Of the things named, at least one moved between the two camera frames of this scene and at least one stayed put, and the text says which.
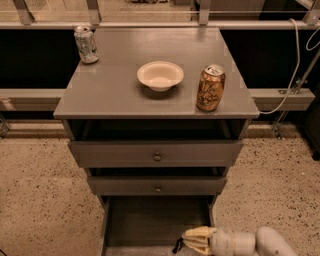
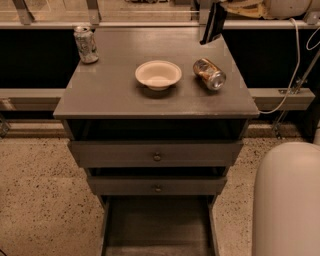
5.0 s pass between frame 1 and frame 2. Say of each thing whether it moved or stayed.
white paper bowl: stayed
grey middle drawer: stayed
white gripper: moved
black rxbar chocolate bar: moved
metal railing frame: stayed
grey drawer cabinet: stayed
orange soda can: moved
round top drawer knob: stayed
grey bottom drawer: stayed
